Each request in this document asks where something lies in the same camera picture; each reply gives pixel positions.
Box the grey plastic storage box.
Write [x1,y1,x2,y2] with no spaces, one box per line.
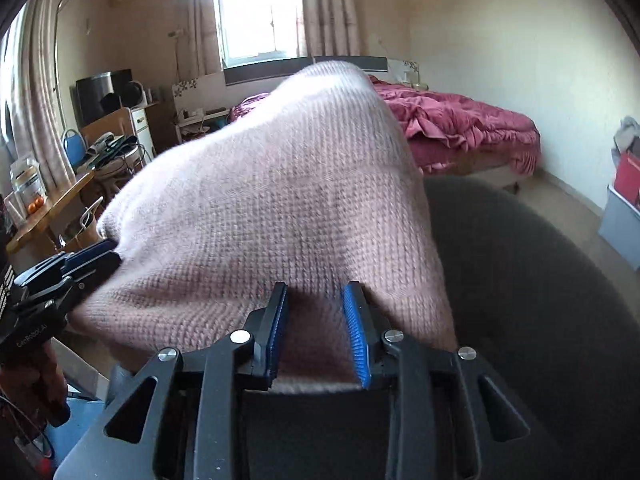
[598,183,640,259]

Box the black television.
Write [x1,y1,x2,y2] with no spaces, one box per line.
[75,68,134,127]

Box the bed with dark headboard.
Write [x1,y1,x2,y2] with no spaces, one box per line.
[172,54,543,193]

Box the window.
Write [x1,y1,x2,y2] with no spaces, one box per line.
[214,0,307,69]

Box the pink knit sweater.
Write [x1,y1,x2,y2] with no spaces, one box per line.
[67,60,459,396]

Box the beige curtain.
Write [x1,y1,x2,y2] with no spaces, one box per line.
[180,0,224,77]
[0,0,67,202]
[299,0,362,61]

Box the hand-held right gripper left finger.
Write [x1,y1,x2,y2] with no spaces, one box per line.
[54,281,291,480]

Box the bed with red blanket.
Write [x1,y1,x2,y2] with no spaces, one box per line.
[229,74,542,177]

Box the person's left hand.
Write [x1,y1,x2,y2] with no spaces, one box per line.
[36,339,71,423]

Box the white cabinet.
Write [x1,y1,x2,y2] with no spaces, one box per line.
[129,100,162,162]

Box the black leather ottoman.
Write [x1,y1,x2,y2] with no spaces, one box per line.
[65,175,640,480]

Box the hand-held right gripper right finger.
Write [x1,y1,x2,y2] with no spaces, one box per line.
[341,280,577,480]

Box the red fabric bag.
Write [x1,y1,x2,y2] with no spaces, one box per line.
[613,152,640,207]

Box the blue chair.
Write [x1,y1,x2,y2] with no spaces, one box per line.
[60,128,89,169]

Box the wooden side table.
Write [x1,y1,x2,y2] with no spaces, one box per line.
[4,170,97,257]

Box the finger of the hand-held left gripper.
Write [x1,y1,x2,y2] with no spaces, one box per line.
[64,239,122,275]

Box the grey garment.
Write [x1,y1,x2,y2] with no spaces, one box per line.
[612,115,640,155]

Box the clear plastic jar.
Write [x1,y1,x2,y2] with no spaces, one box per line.
[10,156,47,212]

